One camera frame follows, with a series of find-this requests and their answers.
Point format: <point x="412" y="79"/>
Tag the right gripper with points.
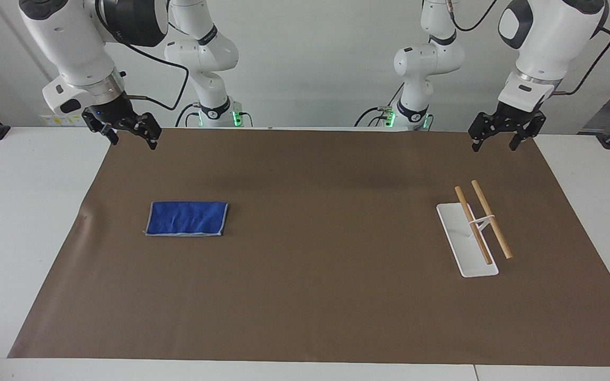
<point x="108" y="111"/>

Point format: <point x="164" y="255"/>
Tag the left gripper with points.
<point x="514" y="112"/>

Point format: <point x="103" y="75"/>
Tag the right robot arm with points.
<point x="66" y="42"/>

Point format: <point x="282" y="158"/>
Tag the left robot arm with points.
<point x="548" y="37"/>

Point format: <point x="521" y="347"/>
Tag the blue towel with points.
<point x="186" y="218"/>

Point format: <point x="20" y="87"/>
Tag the white rack with wooden bars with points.
<point x="469" y="248"/>

